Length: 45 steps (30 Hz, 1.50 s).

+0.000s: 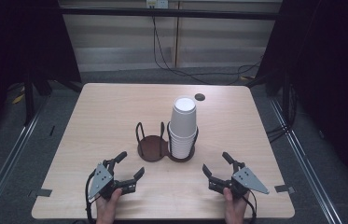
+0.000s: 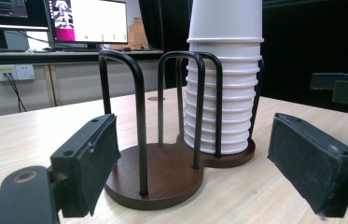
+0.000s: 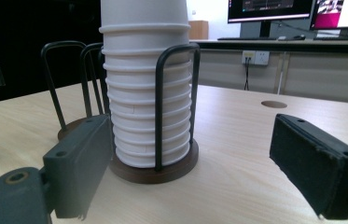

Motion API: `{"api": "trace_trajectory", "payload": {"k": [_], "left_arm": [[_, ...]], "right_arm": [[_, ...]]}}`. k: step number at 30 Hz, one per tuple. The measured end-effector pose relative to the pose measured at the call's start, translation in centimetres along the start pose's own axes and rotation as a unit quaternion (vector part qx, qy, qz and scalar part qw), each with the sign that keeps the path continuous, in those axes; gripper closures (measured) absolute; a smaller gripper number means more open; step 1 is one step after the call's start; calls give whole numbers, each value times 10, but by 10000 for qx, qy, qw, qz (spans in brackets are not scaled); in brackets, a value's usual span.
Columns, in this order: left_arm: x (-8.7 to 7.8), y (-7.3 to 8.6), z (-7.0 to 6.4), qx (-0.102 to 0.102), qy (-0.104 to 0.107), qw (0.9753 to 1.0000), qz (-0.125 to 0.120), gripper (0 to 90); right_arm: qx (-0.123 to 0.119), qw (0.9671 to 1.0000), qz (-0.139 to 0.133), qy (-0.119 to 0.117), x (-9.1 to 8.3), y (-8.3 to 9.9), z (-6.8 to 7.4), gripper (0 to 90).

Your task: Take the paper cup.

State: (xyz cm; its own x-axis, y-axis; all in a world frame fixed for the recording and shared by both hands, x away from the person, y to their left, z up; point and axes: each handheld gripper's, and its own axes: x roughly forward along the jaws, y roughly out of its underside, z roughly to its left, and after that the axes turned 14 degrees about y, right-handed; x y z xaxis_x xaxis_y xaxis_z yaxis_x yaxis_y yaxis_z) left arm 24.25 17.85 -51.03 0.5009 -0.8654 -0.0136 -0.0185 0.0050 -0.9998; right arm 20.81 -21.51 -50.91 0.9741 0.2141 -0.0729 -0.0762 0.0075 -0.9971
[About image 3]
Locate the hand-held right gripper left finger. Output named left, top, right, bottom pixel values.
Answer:
left=42, top=113, right=114, bottom=220

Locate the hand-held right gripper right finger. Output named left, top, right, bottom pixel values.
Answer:
left=269, top=113, right=348, bottom=221

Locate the black wire cup holder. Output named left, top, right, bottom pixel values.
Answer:
left=40, top=40, right=202, bottom=185

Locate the stack of white paper cups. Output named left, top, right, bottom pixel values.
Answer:
left=98, top=0, right=193, bottom=169

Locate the dark-topped background desk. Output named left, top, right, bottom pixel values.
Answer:
left=189, top=38, right=348, bottom=95

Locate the black keyboard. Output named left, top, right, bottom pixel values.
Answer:
left=313, top=35, right=348, bottom=42
left=216, top=36, right=278, bottom=42

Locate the monitor with pink screen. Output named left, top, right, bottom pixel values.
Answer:
left=310, top=0, right=348, bottom=37

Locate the black computer monitor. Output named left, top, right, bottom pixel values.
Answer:
left=227, top=0, right=316, bottom=39

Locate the light wooden box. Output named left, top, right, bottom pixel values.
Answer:
left=188, top=20, right=210, bottom=40

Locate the black power cable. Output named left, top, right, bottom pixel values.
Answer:
left=244, top=57, right=251, bottom=91

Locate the white wall socket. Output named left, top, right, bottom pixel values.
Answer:
left=242, top=49, right=271, bottom=66

